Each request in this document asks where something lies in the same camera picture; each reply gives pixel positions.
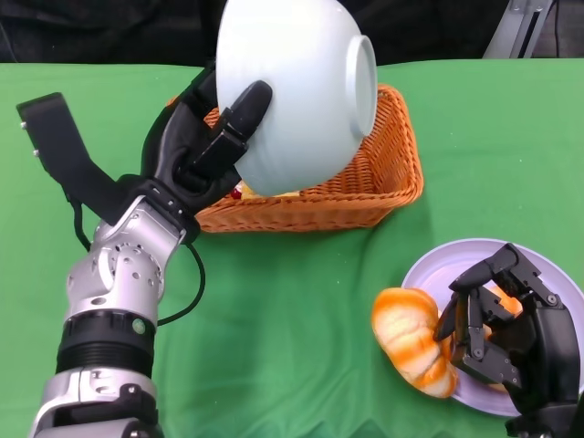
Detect round orange croissant bread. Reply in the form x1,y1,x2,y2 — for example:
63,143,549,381
483,282,524,393

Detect white round plate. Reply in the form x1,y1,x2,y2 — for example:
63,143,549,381
401,237,577,419

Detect orange wicker basket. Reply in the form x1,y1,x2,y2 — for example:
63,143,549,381
166,83,425,234

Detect black backdrop cloth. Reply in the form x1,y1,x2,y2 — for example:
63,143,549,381
0,0,584,77

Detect thin black hanging cable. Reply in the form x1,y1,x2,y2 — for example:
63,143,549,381
551,0,562,58

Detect silver aluminium frame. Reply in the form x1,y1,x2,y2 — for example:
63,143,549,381
482,0,556,60

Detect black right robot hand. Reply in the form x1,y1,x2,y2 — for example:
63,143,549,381
433,243,580,419

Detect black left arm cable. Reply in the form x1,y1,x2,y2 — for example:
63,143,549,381
71,200,206,326

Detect yellow and pink cake slice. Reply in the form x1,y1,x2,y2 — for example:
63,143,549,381
230,181,302,200

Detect green tablecloth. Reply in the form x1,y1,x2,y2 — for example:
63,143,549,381
0,61,584,438

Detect long orange striped bread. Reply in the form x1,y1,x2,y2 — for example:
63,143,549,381
371,287,459,399

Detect pale grey-green bowl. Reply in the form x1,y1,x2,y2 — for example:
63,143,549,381
214,0,379,196

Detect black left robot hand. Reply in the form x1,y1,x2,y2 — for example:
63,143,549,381
140,58,274,215

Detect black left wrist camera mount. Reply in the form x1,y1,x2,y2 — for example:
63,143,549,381
16,92,138,227

